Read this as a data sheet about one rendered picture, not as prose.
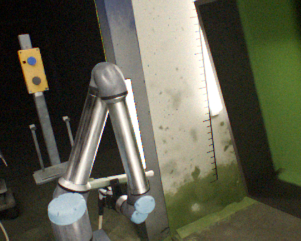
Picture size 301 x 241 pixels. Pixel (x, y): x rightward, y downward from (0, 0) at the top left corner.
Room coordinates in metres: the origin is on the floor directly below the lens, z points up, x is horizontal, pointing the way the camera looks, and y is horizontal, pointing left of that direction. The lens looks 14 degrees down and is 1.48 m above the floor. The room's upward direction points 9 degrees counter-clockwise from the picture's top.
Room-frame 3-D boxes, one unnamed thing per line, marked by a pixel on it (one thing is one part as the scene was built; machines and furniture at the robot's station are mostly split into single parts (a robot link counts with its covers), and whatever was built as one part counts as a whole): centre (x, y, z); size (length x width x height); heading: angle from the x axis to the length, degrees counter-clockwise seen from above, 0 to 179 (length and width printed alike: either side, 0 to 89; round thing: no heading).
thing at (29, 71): (1.97, 0.66, 1.42); 0.12 x 0.06 x 0.26; 115
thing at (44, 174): (1.87, 0.61, 0.95); 0.26 x 0.15 x 0.32; 115
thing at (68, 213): (1.19, 0.40, 0.83); 0.17 x 0.15 x 0.18; 13
